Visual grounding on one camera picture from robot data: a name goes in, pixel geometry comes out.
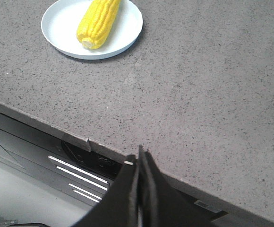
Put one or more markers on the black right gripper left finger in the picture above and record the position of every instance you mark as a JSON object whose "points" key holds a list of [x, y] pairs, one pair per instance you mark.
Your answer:
{"points": [[118, 207]]}

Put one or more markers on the grey vented robot base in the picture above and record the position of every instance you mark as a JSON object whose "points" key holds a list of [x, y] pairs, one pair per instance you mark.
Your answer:
{"points": [[46, 180]]}

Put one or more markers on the yellow corn cob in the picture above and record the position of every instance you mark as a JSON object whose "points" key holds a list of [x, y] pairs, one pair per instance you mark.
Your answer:
{"points": [[95, 26]]}

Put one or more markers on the white round plate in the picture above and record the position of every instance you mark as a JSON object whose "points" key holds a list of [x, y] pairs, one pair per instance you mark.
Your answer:
{"points": [[60, 21]]}

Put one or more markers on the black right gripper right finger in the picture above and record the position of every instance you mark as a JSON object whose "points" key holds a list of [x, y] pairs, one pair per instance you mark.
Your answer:
{"points": [[160, 204]]}

